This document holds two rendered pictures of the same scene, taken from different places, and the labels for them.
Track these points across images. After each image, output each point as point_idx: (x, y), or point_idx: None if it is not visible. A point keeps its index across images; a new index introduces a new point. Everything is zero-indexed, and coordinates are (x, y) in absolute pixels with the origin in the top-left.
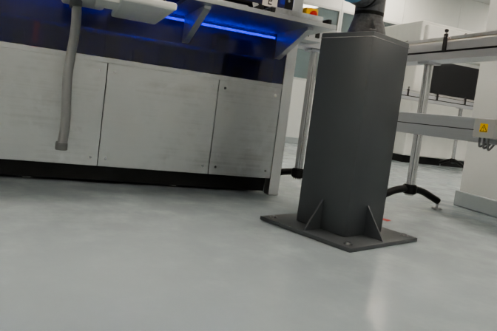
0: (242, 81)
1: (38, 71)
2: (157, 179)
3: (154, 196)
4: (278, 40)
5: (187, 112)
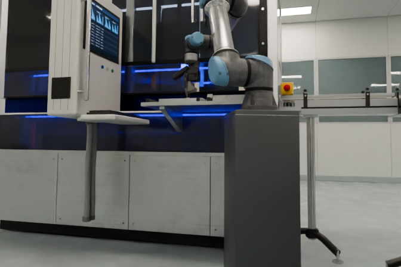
0: None
1: None
2: (174, 239)
3: (151, 256)
4: None
5: (187, 185)
